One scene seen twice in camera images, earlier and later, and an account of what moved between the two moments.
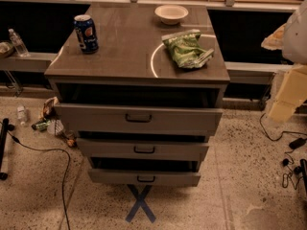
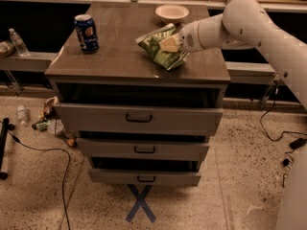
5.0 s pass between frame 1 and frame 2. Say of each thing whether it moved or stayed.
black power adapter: stayed
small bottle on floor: stayed
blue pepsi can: stayed
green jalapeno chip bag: moved
